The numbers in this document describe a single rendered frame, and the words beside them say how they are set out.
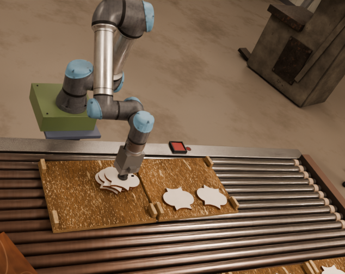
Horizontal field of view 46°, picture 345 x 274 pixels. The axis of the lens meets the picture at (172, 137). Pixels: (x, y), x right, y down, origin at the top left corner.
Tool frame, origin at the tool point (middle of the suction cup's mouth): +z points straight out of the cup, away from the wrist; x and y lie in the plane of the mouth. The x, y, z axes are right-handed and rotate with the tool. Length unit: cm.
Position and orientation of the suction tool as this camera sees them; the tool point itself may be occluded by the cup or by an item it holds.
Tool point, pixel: (122, 176)
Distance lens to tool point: 168.9
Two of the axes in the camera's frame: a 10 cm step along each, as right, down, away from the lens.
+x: -5.1, -6.5, 5.7
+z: -3.4, 7.5, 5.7
